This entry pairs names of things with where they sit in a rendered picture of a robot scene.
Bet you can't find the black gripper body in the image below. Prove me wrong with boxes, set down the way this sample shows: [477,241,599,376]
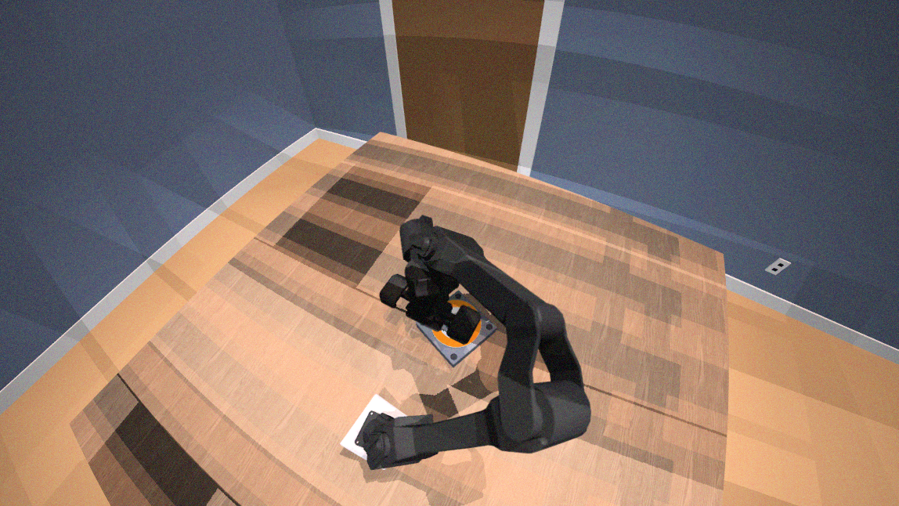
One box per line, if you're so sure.
[379,274,481,345]

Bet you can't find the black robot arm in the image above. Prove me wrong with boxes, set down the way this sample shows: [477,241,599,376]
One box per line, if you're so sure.
[354,215,591,470]

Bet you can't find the orange round plate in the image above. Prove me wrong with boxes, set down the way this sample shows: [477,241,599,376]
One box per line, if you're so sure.
[431,300,481,349]

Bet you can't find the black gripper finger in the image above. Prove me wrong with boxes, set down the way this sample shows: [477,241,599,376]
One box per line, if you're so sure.
[425,306,453,332]
[406,310,427,325]

